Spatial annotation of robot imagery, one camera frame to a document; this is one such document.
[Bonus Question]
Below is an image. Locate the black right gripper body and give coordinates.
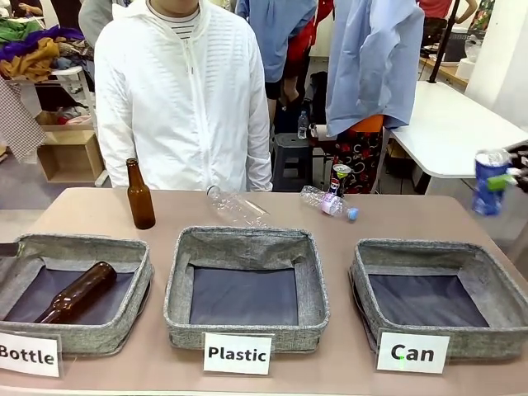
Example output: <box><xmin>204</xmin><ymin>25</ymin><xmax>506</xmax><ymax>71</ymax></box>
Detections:
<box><xmin>507</xmin><ymin>140</ymin><xmax>528</xmax><ymax>187</ymax></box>

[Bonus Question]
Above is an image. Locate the crushed blue can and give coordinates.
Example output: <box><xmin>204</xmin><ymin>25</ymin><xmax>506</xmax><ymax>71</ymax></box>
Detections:
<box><xmin>471</xmin><ymin>148</ymin><xmax>513</xmax><ymax>217</ymax></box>

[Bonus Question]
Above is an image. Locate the dark blue soda can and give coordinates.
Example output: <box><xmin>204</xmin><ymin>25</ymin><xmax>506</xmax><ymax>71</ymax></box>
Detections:
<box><xmin>328</xmin><ymin>163</ymin><xmax>352</xmax><ymax>200</ymax></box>

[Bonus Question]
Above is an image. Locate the grey fabric basket Can label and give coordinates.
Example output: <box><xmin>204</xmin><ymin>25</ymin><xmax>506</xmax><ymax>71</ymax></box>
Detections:
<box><xmin>349</xmin><ymin>238</ymin><xmax>528</xmax><ymax>361</ymax></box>

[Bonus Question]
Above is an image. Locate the white sign reading Can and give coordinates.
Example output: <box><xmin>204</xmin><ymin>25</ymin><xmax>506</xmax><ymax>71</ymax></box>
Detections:
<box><xmin>375</xmin><ymin>330</ymin><xmax>451</xmax><ymax>375</ymax></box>

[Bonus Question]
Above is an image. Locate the grey fabric basket Plastic label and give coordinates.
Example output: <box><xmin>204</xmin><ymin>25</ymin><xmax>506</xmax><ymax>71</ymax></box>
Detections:
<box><xmin>163</xmin><ymin>225</ymin><xmax>331</xmax><ymax>354</ymax></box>

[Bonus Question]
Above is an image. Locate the grey fabric basket Bottle label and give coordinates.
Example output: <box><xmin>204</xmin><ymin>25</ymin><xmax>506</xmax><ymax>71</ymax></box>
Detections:
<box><xmin>0</xmin><ymin>233</ymin><xmax>154</xmax><ymax>357</ymax></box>

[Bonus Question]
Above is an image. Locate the white round appliance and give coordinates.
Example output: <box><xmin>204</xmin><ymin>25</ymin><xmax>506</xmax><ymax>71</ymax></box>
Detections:
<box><xmin>456</xmin><ymin>34</ymin><xmax>489</xmax><ymax>80</ymax></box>

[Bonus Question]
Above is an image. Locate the red black floral skirt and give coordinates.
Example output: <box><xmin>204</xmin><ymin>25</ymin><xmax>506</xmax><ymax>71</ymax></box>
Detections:
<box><xmin>332</xmin><ymin>118</ymin><xmax>385</xmax><ymax>196</ymax></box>

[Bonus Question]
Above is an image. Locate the hanging light blue shirt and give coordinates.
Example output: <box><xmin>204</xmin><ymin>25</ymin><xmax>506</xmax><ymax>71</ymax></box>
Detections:
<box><xmin>324</xmin><ymin>0</ymin><xmax>427</xmax><ymax>138</ymax></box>

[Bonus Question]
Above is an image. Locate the crushed plastic bottle blue cap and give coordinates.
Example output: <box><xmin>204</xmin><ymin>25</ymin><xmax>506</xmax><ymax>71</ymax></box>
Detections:
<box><xmin>299</xmin><ymin>185</ymin><xmax>361</xmax><ymax>224</ymax></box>

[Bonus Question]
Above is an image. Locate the grey plastic stool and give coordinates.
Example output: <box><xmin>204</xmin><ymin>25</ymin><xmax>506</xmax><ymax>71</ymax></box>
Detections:
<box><xmin>271</xmin><ymin>132</ymin><xmax>315</xmax><ymax>193</ymax></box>

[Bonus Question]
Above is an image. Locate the person in blue shirt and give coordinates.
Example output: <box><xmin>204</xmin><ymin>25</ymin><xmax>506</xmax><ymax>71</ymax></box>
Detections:
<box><xmin>235</xmin><ymin>0</ymin><xmax>336</xmax><ymax>101</ymax></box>

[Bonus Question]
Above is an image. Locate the clear plastic bottle without cap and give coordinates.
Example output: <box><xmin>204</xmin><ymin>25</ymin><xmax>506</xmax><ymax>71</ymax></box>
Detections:
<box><xmin>205</xmin><ymin>185</ymin><xmax>271</xmax><ymax>229</ymax></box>

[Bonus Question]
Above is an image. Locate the white sign reading Plastic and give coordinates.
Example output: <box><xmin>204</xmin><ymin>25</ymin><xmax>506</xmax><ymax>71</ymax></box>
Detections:
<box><xmin>201</xmin><ymin>332</ymin><xmax>274</xmax><ymax>376</ymax></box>

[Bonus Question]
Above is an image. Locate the person in white jacket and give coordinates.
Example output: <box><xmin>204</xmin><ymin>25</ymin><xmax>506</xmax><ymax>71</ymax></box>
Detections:
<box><xmin>93</xmin><ymin>0</ymin><xmax>274</xmax><ymax>193</ymax></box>

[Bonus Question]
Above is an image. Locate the brown glass bottle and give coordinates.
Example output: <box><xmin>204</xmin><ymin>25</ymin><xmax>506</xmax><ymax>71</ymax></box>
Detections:
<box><xmin>125</xmin><ymin>158</ymin><xmax>157</xmax><ymax>230</ymax></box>
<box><xmin>34</xmin><ymin>262</ymin><xmax>119</xmax><ymax>324</ymax></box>

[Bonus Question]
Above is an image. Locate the wooden open box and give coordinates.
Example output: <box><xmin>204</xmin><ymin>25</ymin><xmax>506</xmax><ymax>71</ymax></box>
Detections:
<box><xmin>36</xmin><ymin>129</ymin><xmax>105</xmax><ymax>185</ymax></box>

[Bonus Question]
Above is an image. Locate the white clothes rack table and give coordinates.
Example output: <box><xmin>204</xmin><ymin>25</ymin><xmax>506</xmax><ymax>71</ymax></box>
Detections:
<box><xmin>0</xmin><ymin>64</ymin><xmax>97</xmax><ymax>125</ymax></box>

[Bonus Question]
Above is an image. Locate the pile of coloured clothes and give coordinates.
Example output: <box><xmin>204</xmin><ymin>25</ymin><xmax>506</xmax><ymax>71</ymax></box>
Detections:
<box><xmin>0</xmin><ymin>22</ymin><xmax>97</xmax><ymax>82</ymax></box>

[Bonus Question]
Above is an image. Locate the checked cloth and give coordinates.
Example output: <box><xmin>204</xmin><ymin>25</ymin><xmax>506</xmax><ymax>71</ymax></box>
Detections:
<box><xmin>0</xmin><ymin>76</ymin><xmax>47</xmax><ymax>165</ymax></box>

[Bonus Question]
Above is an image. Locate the white sign reading Bottle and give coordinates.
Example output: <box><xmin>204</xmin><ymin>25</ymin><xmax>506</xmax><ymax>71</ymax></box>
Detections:
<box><xmin>0</xmin><ymin>330</ymin><xmax>64</xmax><ymax>380</ymax></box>

